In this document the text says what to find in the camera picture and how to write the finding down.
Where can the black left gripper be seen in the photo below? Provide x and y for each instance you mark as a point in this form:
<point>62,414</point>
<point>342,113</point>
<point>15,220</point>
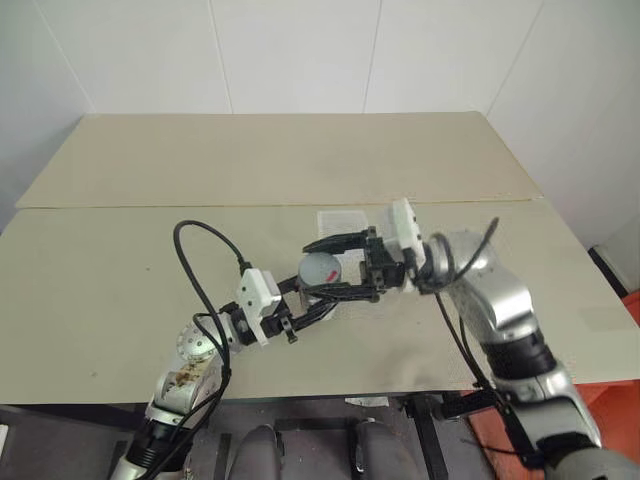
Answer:
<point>280,325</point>

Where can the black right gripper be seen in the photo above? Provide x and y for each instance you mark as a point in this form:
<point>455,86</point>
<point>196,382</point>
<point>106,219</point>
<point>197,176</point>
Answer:
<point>382,270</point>

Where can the grey jar lid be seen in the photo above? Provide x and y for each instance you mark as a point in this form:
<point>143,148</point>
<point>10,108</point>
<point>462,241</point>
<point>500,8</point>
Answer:
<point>320,269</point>

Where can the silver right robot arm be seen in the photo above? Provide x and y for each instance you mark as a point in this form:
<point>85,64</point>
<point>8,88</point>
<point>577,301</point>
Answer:
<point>505,305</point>

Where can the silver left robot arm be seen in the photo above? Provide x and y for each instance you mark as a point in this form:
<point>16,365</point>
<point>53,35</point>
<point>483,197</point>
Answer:
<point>187,372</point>

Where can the white paper label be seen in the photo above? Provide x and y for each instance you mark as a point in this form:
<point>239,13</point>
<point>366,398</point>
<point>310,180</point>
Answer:
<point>367,401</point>

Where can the dark rounded shape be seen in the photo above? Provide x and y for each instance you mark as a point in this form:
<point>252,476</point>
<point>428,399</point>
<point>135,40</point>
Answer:
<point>372,450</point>
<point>262,452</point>

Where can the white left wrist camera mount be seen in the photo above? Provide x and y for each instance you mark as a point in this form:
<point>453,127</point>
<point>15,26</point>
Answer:
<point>255,297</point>

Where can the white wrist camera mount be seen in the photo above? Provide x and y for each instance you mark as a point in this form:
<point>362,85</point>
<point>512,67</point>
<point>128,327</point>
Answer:
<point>404,231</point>
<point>255,297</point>

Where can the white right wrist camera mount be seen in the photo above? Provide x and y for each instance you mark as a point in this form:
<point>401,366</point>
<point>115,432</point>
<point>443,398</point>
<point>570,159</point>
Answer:
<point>404,231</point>

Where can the black table frame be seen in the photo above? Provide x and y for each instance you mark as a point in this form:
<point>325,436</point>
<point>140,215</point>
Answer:
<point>430,435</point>

